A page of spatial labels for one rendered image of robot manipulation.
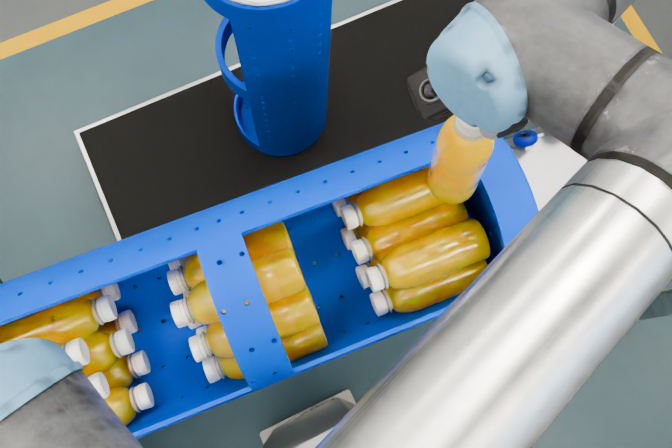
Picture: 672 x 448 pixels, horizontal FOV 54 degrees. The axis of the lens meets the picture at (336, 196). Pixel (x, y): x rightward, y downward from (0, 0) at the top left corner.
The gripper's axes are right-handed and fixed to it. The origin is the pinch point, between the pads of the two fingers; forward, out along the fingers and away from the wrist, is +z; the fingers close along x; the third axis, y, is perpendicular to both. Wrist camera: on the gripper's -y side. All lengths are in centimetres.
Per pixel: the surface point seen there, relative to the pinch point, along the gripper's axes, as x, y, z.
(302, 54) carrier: 44, -5, 64
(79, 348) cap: -5, -56, 27
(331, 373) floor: -23, -21, 143
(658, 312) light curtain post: -40, 67, 111
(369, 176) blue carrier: 3.0, -9.5, 22.4
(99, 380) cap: -9, -56, 32
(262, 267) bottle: -3.3, -28.2, 25.9
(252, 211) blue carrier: 4.3, -26.8, 23.4
